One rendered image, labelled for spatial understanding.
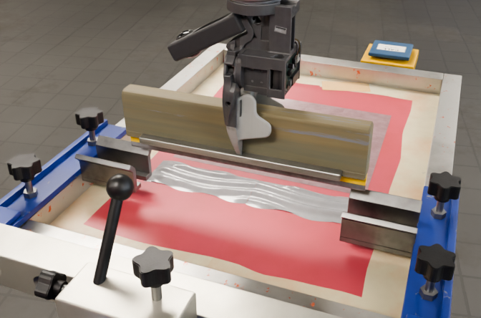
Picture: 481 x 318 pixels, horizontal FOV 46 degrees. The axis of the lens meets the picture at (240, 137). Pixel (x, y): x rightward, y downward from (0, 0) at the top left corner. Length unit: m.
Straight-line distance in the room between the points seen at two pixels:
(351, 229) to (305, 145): 0.13
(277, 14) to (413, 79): 0.66
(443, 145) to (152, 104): 0.50
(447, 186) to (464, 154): 2.29
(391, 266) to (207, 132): 0.31
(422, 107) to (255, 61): 0.61
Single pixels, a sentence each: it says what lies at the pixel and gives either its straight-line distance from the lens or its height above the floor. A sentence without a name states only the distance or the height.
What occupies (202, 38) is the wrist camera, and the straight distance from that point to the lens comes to 0.72.
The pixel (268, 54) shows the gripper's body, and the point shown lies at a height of 1.23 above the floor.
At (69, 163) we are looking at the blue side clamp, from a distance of 0.94.
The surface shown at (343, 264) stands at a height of 0.96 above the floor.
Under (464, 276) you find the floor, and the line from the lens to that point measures 2.31.
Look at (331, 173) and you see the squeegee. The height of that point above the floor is 1.08.
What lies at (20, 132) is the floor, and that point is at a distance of 3.27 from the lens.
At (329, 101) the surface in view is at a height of 0.96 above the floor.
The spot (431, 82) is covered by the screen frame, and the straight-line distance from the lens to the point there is 1.30.
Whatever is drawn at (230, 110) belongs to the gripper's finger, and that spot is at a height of 1.15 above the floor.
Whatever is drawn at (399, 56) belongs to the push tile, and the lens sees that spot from 1.45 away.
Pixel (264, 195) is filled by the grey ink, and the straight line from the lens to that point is 0.89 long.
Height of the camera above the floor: 1.48
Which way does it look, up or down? 29 degrees down
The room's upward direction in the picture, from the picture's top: straight up
